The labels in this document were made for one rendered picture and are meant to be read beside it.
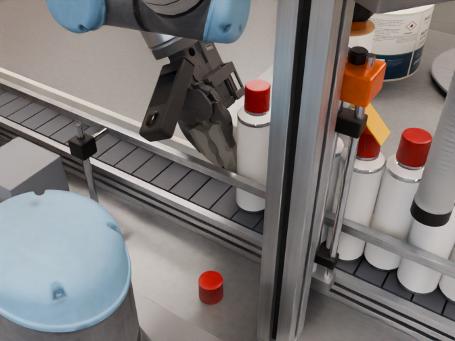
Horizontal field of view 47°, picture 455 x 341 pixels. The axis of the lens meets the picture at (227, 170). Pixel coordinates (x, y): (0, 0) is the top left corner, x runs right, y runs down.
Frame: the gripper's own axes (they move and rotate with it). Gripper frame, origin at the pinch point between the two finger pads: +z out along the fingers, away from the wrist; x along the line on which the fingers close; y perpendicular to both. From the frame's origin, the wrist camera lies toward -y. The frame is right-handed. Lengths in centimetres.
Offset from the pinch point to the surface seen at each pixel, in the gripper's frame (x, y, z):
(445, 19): 68, 308, 68
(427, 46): -7, 69, 10
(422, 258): -26.7, -3.9, 12.5
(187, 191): 7.9, -2.3, 1.7
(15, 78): 46, 4, -24
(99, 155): 23.6, -2.7, -7.3
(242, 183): -5.6, -4.0, 0.1
